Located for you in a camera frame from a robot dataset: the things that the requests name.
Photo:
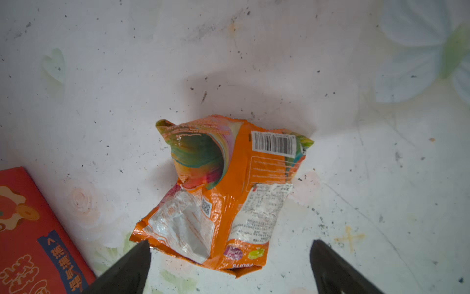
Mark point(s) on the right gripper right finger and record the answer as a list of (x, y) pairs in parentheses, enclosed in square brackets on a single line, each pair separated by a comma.
[(334, 275)]

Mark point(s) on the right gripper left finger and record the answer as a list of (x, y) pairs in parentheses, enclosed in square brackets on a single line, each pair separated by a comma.
[(127, 276)]

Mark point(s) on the red paper gift bag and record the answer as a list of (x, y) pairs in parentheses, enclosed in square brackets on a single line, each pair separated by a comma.
[(37, 255)]

